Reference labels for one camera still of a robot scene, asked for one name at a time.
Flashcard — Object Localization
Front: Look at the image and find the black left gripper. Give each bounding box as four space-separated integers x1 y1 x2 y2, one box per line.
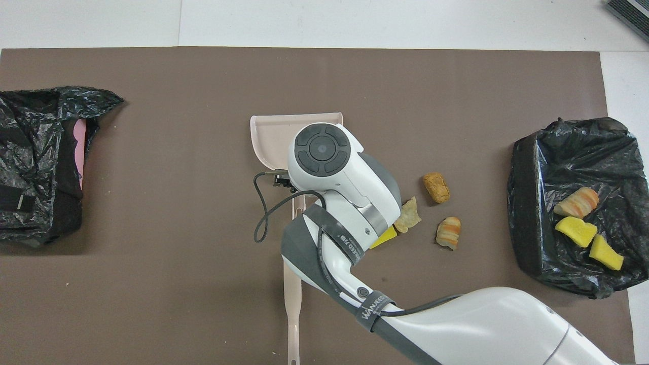
0 184 34 212

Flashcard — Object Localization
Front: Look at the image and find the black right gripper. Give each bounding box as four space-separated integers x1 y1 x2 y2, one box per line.
273 171 298 195

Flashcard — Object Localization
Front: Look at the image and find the beige plastic dustpan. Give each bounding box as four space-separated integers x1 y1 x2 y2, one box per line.
249 112 344 220

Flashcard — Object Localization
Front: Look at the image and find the notched yellow sponge piece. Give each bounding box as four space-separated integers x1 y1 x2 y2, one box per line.
369 225 399 250

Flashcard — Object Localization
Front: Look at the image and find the beige hand brush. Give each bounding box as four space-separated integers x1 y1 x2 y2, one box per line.
283 252 304 365

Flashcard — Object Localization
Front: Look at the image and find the pale flaky toy pastry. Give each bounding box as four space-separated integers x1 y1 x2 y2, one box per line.
393 196 422 234

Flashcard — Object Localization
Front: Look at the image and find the brown toy bread roll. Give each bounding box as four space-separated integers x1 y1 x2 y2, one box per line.
422 171 451 204

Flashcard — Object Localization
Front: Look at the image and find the striped toy croissant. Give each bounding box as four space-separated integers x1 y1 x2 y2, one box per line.
553 186 600 219
436 216 462 251

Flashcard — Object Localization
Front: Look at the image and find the large yellow sponge piece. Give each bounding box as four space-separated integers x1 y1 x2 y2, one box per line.
554 216 598 248

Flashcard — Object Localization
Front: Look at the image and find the small yellow sponge wedge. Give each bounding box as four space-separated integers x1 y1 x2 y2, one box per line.
588 234 625 271

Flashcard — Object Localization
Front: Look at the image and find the black bagged bin pink side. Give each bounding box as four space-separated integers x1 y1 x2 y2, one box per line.
0 85 125 248

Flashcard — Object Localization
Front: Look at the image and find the brown table mat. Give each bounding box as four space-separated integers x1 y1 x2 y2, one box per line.
0 47 635 365

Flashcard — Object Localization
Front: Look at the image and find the dark grey ribbed panel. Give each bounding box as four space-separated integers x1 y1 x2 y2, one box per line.
605 0 649 44

